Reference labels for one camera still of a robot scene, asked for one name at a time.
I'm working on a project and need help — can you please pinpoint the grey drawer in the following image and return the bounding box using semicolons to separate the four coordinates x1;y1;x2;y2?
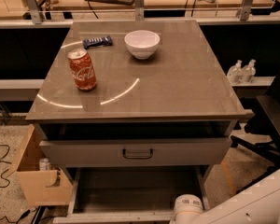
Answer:
40;138;231;167
53;166;209;224

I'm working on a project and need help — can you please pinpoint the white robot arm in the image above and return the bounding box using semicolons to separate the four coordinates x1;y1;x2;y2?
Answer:
169;169;280;224

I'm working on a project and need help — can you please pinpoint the grey drawer cabinet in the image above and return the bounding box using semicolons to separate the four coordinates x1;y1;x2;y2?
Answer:
25;19;246;224

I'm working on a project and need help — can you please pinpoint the white ceramic bowl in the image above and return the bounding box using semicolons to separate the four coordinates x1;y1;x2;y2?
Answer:
124;30;161;60

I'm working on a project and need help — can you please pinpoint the red cola can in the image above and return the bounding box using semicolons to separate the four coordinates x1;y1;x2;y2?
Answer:
67;49;97;91

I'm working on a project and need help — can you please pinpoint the blue snack bar wrapper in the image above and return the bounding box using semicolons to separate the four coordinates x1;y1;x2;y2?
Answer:
82;36;113;49

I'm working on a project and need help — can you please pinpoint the small white bottle in box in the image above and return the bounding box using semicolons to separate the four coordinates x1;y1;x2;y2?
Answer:
39;158;51;171

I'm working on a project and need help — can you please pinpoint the right clear sanitizer bottle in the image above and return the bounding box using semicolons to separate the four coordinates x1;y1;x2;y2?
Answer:
241;59;256;83

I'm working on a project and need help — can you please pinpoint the cardboard box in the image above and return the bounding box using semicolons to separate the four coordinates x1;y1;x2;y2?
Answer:
6;125;73;206

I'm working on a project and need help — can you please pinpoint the black office chair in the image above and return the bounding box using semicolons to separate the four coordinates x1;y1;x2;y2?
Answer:
230;54;280;194

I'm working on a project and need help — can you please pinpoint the middle metal frame post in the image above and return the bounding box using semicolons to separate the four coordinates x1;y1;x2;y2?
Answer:
134;0;144;21

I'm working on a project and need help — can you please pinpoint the metal frame post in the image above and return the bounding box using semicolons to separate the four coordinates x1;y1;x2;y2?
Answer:
24;0;43;24
236;0;254;21
134;0;144;21

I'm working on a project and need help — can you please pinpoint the right metal frame post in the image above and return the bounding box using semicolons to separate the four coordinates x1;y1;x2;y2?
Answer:
236;0;254;21

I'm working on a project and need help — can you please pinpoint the black floor cable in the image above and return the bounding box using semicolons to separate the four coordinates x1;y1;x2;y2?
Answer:
0;140;66;224

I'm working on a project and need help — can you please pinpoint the left metal frame post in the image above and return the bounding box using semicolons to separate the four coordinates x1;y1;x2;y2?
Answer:
24;0;43;24

